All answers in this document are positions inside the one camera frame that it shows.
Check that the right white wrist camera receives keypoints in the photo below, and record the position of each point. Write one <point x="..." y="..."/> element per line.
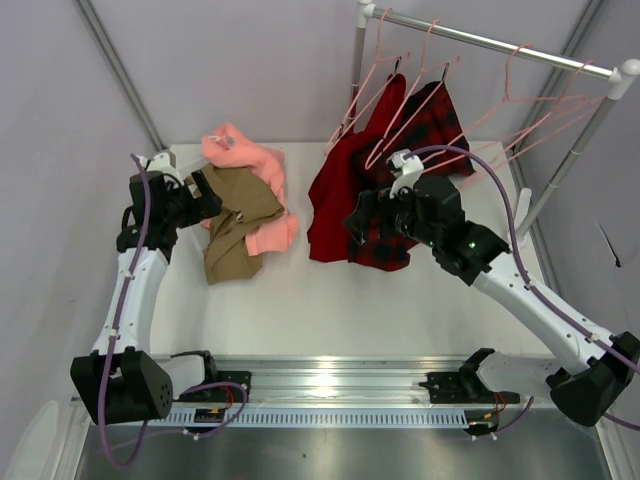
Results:
<point x="407" y="168"/>

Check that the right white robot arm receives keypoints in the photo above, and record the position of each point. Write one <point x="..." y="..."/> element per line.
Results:
<point x="589" y="367"/>

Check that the pink wire hanger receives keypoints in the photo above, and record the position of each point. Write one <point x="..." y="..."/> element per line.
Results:
<point x="508" y="98"/>
<point x="554" y="120"/>

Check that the white slotted cable duct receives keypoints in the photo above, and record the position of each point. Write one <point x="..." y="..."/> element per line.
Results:
<point x="261" y="417"/>

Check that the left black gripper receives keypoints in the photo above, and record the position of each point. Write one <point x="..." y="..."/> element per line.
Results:
<point x="187" y="201"/>

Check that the khaki brown skirt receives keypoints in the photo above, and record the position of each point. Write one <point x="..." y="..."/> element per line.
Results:
<point x="247" y="204"/>

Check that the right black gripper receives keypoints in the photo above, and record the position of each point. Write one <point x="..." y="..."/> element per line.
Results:
<point x="373" y="215"/>

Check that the plain red skirt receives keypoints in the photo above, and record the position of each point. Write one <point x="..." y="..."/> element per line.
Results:
<point x="334" y="191"/>

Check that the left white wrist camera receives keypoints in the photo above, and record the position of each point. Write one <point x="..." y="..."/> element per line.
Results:
<point x="162" y="161"/>

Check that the salmon pink skirt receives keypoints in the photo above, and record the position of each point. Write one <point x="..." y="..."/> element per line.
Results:
<point x="228" y="147"/>

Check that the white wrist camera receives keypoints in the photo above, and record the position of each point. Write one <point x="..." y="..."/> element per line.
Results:
<point x="162" y="161"/>
<point x="407" y="168"/>

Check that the red black plaid skirt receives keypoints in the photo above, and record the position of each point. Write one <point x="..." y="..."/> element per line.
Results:
<point x="426" y="118"/>

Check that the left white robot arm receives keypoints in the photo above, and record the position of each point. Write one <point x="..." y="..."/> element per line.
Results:
<point x="119" y="382"/>

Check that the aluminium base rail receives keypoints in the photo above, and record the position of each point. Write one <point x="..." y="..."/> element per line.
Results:
<point x="324" y="382"/>

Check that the pink empty wire hanger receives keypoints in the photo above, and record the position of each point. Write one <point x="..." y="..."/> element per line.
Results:
<point x="554" y="120"/>

